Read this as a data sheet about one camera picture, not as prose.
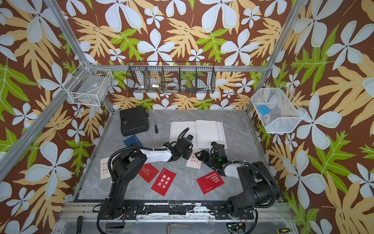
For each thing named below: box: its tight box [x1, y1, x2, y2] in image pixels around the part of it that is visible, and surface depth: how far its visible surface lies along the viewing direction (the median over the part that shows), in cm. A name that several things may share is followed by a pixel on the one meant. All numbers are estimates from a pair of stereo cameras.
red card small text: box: [196, 170, 225, 195], surface depth 86 cm
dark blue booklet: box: [122, 134, 145, 148], surface depth 104 cm
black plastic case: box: [119, 105, 149, 137], surface depth 110 cm
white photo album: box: [169, 119, 228, 150], surface depth 110 cm
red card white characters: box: [150, 167, 177, 197], surface depth 86 cm
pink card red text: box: [186, 151, 203, 169], surface depth 93 cm
